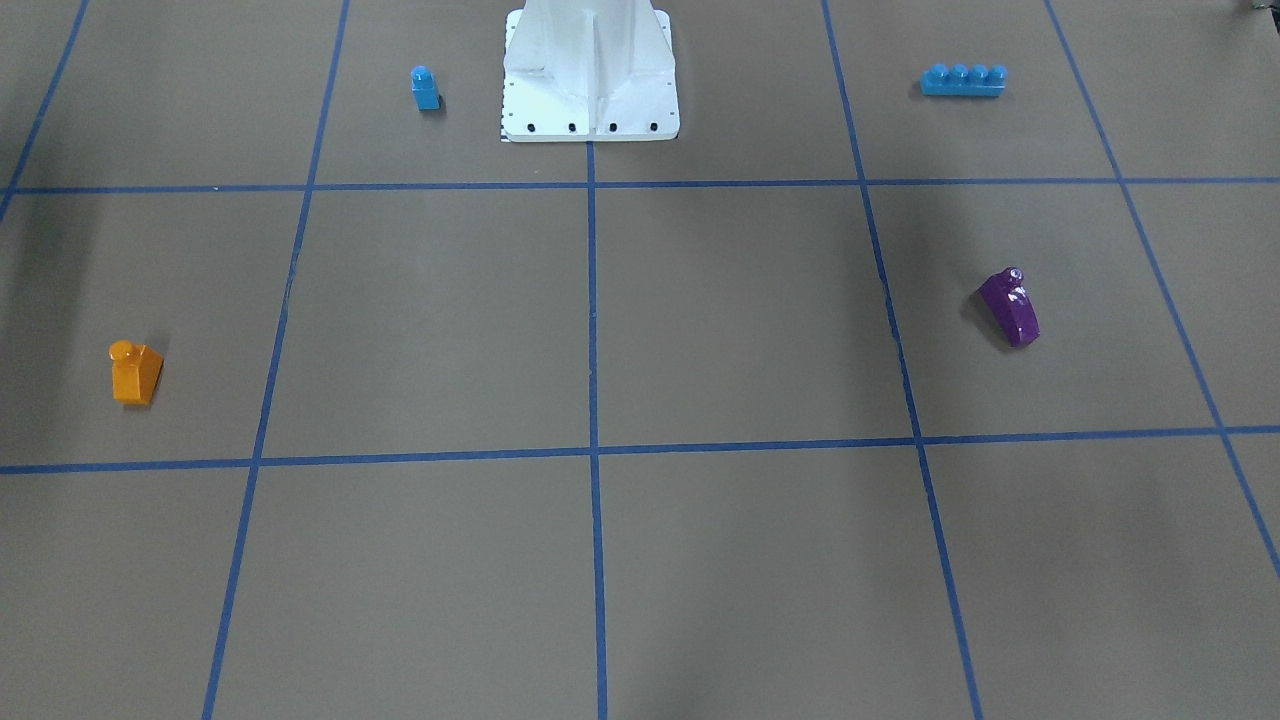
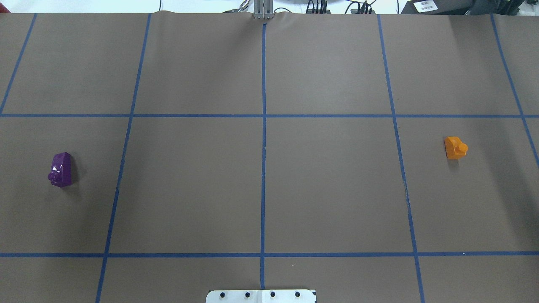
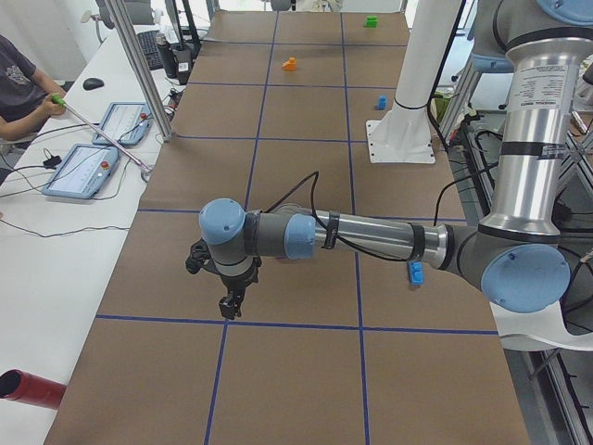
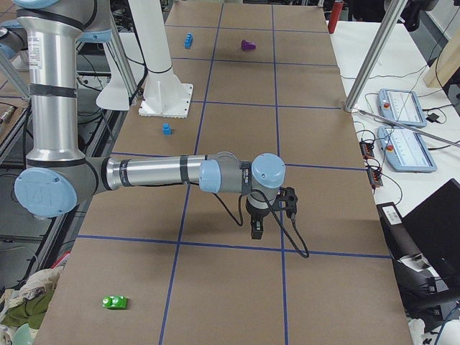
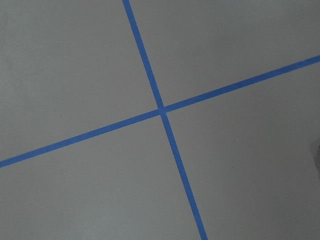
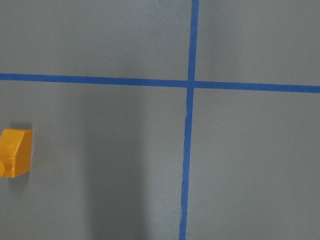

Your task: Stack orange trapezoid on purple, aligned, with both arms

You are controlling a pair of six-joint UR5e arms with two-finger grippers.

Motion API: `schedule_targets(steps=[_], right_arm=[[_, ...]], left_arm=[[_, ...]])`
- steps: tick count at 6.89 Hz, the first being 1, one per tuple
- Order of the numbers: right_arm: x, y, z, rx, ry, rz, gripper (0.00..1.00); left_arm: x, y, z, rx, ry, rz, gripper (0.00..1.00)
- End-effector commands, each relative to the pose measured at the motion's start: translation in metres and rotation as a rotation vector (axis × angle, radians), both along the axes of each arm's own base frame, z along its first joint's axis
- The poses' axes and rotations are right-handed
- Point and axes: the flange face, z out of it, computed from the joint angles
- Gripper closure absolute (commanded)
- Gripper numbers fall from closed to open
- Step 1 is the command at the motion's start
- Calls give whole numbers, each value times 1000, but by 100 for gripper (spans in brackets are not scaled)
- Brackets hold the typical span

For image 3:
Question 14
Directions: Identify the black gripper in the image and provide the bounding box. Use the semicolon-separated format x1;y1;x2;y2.
215;257;260;318

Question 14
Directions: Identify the orange trapezoid block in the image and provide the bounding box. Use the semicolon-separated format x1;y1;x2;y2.
282;57;297;71

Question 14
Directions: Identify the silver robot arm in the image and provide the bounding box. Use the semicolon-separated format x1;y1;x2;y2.
185;1;592;319

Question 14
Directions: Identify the long blue block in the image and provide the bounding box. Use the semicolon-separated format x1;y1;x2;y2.
407;261;424;286

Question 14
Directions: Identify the near teach pendant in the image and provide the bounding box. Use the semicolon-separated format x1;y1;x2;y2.
42;144;120;199

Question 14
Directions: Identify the teach pendant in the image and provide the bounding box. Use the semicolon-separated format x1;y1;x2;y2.
99;102;152;146
42;144;120;199

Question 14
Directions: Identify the far teach pendant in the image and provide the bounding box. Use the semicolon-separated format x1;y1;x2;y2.
99;102;152;146

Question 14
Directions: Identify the red cylinder bottle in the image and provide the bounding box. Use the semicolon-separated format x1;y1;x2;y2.
1;369;67;410

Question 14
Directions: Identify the small blue block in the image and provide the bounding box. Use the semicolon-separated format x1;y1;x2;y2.
375;95;387;110

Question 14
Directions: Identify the black water bottle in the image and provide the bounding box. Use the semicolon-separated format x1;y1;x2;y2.
155;32;177;79

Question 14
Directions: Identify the black keyboard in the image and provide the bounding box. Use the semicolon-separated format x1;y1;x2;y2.
136;30;163;70

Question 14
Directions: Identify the black computer mouse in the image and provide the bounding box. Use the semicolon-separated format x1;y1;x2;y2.
82;77;105;91

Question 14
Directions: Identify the seated person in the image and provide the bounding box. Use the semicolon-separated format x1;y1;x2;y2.
1;36;66;155

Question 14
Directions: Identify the green block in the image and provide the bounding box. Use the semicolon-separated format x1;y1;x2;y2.
364;15;378;28

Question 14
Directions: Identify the white chair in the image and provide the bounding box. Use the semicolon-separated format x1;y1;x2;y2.
490;302;592;352

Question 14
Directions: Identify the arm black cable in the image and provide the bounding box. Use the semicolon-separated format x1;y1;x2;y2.
266;171;501;263

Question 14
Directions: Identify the aluminium frame post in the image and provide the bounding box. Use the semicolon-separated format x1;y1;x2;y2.
106;0;173;142

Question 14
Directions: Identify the white camera pedestal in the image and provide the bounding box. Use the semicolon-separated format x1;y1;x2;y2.
366;0;464;164

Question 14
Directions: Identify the green handled metal rod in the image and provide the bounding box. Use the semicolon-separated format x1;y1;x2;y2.
50;94;152;173

